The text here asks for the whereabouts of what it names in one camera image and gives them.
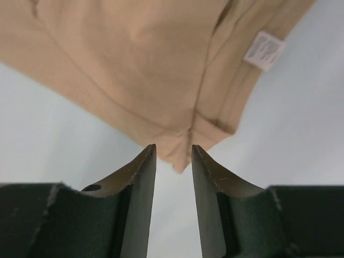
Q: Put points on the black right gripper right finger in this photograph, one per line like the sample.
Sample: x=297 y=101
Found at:
x=214 y=187

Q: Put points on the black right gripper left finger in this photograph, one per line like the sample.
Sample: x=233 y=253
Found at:
x=133 y=186

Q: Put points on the beige t shirt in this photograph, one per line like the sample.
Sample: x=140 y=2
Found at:
x=170 y=73

